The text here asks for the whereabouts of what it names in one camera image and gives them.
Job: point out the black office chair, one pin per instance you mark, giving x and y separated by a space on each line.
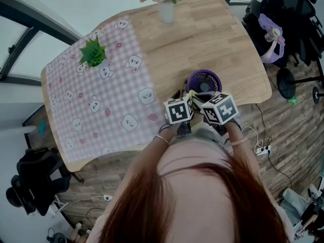
291 4
38 181

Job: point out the person's right forearm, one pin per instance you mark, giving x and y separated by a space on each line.
244 158

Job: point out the green potted plant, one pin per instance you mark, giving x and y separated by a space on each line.
92 53

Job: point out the drink cup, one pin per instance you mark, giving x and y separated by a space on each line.
272 35

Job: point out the white power strip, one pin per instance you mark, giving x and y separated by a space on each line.
107 198
263 151

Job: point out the person's grey clothing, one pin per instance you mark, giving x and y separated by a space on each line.
207 135

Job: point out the dark side table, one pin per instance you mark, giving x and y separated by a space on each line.
33 135

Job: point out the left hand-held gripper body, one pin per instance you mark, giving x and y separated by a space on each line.
178 111

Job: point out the purple round fan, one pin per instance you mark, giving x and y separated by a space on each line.
197 78

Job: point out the green bottle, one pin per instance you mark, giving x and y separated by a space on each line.
293 100

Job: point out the teal object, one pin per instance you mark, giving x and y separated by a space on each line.
42 126

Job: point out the black framed window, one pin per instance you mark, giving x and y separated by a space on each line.
12 39

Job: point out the purple tote bag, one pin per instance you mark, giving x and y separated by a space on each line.
268 21

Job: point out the black standing floor fan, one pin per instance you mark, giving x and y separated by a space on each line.
286 83

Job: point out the pink checked tablecloth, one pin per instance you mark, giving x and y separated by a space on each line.
101 97

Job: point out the yellow cleaning cloth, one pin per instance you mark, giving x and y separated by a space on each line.
191 94

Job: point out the white ribbed vase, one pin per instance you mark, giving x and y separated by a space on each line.
166 13

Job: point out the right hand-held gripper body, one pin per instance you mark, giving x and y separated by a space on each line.
222 109

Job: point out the person's left forearm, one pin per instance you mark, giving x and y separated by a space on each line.
146 166

